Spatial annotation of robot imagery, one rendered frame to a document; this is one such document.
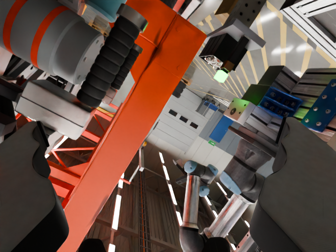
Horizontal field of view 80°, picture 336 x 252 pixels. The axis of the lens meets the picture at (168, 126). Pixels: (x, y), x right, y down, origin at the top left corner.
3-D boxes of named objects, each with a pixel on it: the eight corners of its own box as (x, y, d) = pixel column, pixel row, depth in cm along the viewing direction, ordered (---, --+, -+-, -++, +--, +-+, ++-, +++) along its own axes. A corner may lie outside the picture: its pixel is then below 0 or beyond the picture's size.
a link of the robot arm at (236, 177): (245, 167, 85) (226, 193, 87) (262, 176, 91) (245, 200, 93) (227, 153, 95) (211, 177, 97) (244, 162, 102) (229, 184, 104)
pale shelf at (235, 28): (236, 17, 82) (232, 24, 82) (266, 42, 86) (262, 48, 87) (204, 36, 123) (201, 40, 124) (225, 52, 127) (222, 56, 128)
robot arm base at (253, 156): (279, 161, 86) (265, 179, 88) (258, 148, 101) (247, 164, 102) (253, 145, 82) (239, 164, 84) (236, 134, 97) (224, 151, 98)
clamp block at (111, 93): (88, 75, 59) (80, 91, 60) (116, 91, 61) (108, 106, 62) (92, 75, 64) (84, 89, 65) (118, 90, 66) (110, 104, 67)
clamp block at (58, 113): (27, 78, 27) (10, 113, 27) (91, 113, 29) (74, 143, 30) (44, 78, 31) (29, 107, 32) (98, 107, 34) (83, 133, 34)
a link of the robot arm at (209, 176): (209, 167, 117) (199, 182, 119) (222, 172, 123) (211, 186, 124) (202, 159, 124) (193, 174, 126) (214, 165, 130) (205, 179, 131)
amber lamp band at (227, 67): (228, 59, 85) (223, 67, 86) (235, 64, 86) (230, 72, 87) (224, 60, 89) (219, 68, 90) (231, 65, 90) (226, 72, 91)
